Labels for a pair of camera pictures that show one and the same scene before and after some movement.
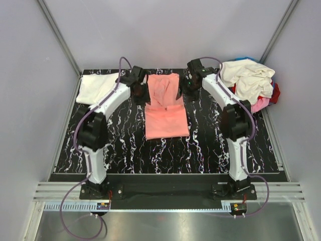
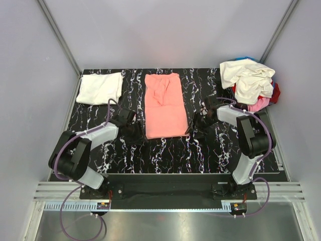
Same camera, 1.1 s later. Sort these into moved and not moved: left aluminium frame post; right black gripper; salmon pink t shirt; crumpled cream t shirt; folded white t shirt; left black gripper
Moved: left black gripper; right black gripper
Not moved: folded white t shirt; salmon pink t shirt; left aluminium frame post; crumpled cream t shirt
